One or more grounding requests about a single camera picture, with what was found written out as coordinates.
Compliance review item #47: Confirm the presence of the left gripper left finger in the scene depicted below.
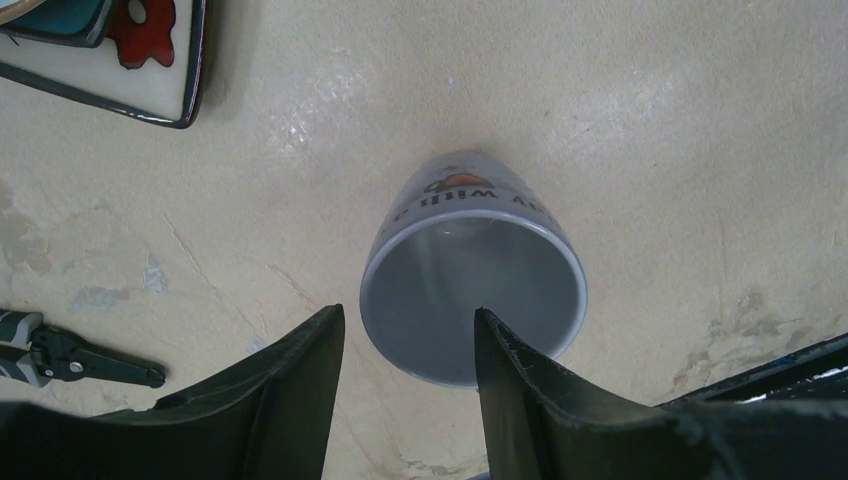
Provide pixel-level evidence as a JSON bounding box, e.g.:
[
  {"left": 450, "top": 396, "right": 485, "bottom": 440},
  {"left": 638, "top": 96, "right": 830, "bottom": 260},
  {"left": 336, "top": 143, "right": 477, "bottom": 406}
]
[{"left": 1, "top": 304, "right": 345, "bottom": 479}]

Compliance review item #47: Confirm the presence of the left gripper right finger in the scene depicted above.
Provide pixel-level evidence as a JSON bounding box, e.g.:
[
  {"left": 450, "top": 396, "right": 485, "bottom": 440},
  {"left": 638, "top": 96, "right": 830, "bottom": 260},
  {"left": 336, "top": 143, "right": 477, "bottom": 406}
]
[{"left": 475, "top": 308, "right": 847, "bottom": 479}]

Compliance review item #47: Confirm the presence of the grey blue mug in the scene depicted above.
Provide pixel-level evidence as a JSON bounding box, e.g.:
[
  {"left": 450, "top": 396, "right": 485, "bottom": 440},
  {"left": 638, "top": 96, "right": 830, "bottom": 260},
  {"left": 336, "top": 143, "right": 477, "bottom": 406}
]
[{"left": 359, "top": 150, "right": 588, "bottom": 388}]

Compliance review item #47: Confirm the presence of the square floral plate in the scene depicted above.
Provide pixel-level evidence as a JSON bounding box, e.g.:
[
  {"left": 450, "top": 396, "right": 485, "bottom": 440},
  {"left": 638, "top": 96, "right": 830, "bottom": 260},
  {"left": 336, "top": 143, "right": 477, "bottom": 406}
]
[{"left": 1, "top": 1, "right": 209, "bottom": 129}]

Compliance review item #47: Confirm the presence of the black base frame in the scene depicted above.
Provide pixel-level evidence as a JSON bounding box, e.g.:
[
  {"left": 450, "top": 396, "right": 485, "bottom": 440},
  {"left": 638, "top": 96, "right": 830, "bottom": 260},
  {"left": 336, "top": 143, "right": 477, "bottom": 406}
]
[{"left": 660, "top": 334, "right": 847, "bottom": 409}]

